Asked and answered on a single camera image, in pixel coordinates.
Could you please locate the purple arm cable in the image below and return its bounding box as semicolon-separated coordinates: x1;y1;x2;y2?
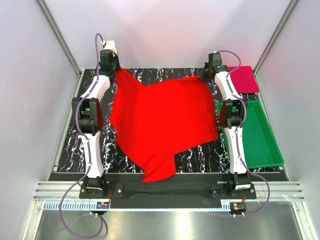
58;32;109;238
199;49;271;218

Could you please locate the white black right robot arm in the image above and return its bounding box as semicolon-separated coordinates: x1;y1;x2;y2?
199;50;251;201

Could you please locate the folded magenta t shirt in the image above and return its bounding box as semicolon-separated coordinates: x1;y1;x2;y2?
230;66;260;94

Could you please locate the red t shirt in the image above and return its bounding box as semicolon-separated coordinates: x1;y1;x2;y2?
110;69;219;183

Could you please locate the left aluminium frame post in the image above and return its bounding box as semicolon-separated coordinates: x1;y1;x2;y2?
35;0;82;78

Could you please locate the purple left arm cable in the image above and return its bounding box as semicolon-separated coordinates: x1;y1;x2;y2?
58;32;109;238

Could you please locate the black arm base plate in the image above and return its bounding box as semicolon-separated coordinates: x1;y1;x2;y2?
79;172;257;209

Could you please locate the aluminium frame post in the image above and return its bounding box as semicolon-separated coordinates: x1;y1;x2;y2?
253;0;300;76
35;0;82;78

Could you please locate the right aluminium frame post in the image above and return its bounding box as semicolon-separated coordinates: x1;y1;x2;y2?
253;0;300;76

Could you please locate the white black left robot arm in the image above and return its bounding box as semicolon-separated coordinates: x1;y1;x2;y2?
71;40;120;199

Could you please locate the aluminium front rail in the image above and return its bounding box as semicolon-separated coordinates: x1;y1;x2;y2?
34;181;305;202

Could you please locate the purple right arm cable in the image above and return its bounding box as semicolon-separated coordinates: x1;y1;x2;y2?
199;49;271;218

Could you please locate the white slotted cable duct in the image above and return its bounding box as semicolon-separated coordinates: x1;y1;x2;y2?
43;199;261;212

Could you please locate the green plastic tray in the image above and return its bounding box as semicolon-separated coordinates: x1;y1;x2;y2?
215;100;285;171

